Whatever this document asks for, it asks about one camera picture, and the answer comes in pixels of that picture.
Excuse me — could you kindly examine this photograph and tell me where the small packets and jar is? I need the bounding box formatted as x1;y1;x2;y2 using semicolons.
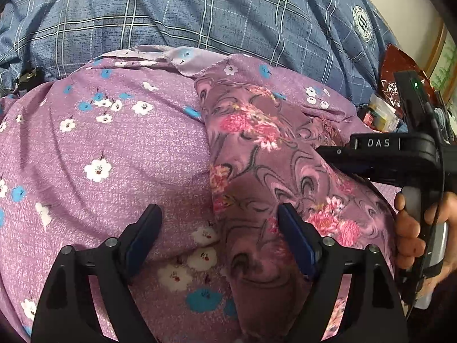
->
357;95;404;133

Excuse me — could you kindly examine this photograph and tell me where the purple floral blanket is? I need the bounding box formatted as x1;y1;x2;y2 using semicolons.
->
0;45;397;343

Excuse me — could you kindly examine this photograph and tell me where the red plastic bag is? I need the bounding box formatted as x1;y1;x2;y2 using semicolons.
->
378;43;432;97

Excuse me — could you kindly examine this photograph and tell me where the maroon floral shirt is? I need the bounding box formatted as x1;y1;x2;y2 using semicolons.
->
195;79;397;343

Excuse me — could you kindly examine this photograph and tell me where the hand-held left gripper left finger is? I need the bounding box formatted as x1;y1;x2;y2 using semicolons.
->
31;204;163;343

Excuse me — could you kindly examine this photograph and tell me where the blue plaid quilt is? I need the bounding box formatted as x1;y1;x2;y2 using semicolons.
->
0;0;404;104

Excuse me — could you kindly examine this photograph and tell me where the small black object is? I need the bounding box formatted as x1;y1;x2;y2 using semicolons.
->
14;67;45;90

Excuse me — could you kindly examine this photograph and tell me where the person's right hand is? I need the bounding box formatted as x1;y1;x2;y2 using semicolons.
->
394;191;457;270

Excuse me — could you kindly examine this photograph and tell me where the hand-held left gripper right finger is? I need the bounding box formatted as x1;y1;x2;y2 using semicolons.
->
278;203;408;343

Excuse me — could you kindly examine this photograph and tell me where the wood-framed wall poster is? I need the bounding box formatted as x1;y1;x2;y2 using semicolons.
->
428;25;457;104

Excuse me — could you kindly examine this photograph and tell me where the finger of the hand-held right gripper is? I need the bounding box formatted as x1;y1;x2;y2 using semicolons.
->
316;134;402;188

